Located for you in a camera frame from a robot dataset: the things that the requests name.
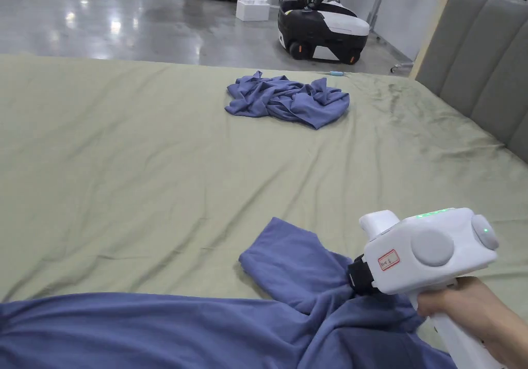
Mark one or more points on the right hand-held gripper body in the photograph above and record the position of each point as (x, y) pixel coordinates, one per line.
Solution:
(429, 257)

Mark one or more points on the dark blue shirt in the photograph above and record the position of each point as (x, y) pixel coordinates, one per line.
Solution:
(206, 327)
(288, 99)

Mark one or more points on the person's right hand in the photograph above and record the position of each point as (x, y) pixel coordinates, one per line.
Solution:
(470, 311)

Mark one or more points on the grey padded headboard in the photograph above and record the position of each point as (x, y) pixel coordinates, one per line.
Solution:
(482, 59)

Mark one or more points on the crumpled dark blue shirt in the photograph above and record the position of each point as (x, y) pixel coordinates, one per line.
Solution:
(288, 99)

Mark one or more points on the bed with pale green sheet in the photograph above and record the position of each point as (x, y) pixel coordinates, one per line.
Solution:
(144, 171)

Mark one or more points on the white foam block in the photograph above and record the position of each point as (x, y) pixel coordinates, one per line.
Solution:
(252, 8)

